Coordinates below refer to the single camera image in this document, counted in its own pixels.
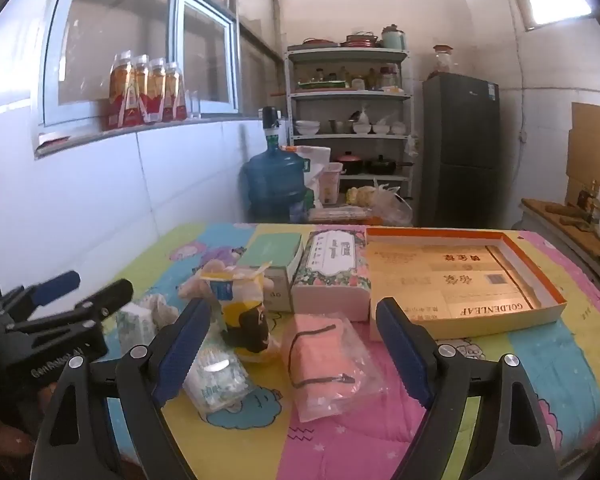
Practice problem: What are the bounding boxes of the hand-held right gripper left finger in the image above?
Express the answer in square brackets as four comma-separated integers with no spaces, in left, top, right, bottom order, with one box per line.
[35,297,213,480]

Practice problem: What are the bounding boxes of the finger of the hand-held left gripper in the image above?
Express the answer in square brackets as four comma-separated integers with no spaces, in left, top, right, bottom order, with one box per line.
[5,278,135,336]
[2,270,82,318]

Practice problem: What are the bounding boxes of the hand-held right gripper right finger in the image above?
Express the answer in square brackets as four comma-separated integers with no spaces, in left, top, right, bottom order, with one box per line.
[375,297,556,480]

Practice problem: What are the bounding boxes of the pink plush bear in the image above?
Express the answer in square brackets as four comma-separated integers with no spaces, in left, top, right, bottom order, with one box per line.
[177,257,241,306]

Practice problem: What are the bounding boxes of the yellow black packaged soft toy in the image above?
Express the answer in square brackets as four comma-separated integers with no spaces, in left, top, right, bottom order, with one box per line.
[200,265,276,365]

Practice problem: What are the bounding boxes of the pink cloth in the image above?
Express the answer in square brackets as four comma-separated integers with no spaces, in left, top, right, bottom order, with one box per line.
[280,311,388,423]

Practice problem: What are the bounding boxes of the orange cardboard box tray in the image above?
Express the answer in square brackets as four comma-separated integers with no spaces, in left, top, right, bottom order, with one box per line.
[365,226,567,342]

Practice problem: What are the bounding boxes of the floral tissue pack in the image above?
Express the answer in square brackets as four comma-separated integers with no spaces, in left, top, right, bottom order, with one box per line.
[290,228,372,322]

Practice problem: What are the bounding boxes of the colourful cartoon printed blanket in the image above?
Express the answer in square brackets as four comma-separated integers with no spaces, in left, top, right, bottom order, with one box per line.
[97,222,600,480]

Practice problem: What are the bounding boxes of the mint green tissue box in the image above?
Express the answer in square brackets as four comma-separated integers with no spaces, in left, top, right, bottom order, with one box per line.
[237,233,305,313]

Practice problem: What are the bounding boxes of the clear plastic bag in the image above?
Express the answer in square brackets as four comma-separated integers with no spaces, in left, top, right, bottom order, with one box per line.
[375,182,415,227]

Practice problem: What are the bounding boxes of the wrapped noodle bundle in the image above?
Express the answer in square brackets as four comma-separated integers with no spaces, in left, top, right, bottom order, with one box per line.
[307,206,383,226]

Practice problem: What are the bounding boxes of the yellow corn cobs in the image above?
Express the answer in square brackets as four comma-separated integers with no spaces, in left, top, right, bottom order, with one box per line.
[346,186,381,207]

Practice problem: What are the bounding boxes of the grey kitchen counter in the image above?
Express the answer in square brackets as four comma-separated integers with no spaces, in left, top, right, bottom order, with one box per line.
[510,198,600,301]

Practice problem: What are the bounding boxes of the pink plastic bin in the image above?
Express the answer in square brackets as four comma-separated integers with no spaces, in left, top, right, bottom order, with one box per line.
[319,161,343,206]

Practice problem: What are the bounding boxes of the black cooking pot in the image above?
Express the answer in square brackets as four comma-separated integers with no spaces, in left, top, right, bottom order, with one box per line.
[364,156,415,176]

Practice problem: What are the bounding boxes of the blue water jug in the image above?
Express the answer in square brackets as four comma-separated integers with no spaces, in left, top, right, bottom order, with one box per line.
[243,145,308,223]

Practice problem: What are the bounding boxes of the wooden cutting board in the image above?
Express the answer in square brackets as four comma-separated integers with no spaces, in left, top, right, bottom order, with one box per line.
[521,198,600,256]

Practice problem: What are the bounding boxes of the red cooking pot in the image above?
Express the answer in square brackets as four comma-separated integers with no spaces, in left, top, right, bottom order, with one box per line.
[336,152,363,176]

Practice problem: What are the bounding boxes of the amber bottle red label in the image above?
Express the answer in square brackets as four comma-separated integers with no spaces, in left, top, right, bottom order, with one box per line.
[147,56,167,123]
[164,60,187,122]
[130,53,151,126]
[108,50,133,130]

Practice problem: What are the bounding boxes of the white sack green print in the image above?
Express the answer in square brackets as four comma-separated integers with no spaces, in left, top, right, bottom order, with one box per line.
[280,145,332,196]

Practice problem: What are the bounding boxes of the dark grey refrigerator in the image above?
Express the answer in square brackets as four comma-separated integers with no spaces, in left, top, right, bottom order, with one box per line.
[421,72,502,227]

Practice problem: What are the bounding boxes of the black water pump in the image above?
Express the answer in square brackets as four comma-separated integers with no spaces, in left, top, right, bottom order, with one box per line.
[261,106,282,148]

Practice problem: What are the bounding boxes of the white plastic bag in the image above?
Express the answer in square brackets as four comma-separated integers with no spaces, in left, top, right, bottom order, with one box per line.
[350,105,373,136]

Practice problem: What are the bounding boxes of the grey sliding window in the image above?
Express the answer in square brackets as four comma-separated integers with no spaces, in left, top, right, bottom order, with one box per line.
[37,0,241,128]

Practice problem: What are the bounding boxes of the row of glass jars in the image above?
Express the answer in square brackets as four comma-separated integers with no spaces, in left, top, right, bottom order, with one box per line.
[307,62,403,92]

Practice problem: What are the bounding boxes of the brown cardboard sheets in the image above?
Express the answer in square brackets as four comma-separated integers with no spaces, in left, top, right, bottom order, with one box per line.
[565,101,600,206]

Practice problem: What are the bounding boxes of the green tray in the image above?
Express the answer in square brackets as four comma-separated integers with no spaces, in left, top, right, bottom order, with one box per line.
[296,78,348,90]

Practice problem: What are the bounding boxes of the glass jar red lid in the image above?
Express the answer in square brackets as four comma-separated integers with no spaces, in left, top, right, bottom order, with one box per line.
[432,45,455,75]

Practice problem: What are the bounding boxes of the grey metal shelf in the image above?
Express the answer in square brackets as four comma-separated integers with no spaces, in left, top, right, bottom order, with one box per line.
[285,46,415,226]

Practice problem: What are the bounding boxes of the mint green canister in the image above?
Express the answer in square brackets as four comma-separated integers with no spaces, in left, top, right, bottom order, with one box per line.
[381,24,406,51]

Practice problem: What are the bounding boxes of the red round basket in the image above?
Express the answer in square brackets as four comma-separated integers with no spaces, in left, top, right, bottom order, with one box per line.
[341,32,381,49]

